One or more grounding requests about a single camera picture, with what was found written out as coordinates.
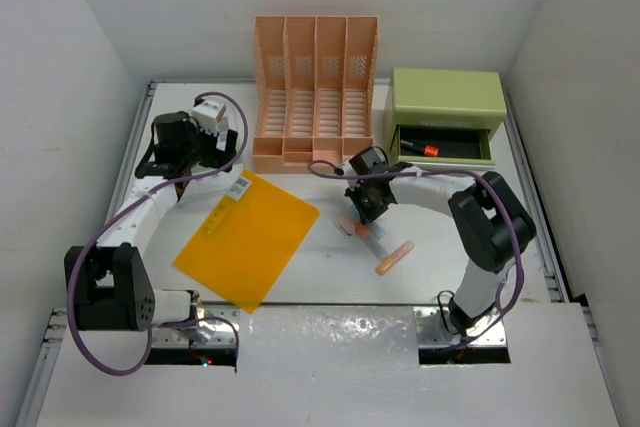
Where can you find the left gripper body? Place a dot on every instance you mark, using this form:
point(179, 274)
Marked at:
point(200, 149)

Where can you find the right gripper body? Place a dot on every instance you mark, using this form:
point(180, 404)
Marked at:
point(365, 200)

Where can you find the orange clear highlighter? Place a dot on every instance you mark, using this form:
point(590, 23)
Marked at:
point(371, 241)

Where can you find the pink eraser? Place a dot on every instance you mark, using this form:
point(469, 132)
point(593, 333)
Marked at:
point(345, 225)

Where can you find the black orange highlighter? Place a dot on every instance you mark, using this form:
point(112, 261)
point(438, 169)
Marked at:
point(419, 149)

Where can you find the yellow pink highlighter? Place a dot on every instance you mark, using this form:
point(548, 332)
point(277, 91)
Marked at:
point(388, 260)

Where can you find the green metal drawer box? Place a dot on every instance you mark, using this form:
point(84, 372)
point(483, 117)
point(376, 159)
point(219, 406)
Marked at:
point(457, 111)

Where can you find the orange plastic clipboard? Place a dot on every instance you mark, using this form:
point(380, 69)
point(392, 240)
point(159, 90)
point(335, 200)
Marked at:
point(247, 240)

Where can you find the blue highlighter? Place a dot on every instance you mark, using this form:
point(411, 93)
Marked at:
point(379, 232)

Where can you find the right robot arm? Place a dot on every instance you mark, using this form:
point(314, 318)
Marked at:
point(493, 226)

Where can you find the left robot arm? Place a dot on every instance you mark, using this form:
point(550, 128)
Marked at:
point(113, 291)

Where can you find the clear mesh document pouch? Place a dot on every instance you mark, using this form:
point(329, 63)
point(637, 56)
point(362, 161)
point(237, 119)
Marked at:
point(211, 185)

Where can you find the pink plastic file organizer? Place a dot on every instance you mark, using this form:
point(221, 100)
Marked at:
point(315, 78)

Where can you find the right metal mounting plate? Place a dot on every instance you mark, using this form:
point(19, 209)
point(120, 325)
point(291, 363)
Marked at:
point(431, 333)

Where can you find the metal mounting plate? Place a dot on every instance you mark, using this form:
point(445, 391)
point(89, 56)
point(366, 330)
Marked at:
point(218, 329)
point(431, 333)

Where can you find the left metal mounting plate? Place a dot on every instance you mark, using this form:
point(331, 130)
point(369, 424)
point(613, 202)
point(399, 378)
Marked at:
point(218, 329)

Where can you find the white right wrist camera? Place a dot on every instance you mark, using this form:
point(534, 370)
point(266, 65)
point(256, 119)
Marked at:
point(347, 171)

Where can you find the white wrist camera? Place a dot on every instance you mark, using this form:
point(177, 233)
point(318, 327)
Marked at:
point(347, 171)
point(208, 115)

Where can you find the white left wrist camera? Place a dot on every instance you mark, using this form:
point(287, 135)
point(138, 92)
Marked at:
point(208, 115)

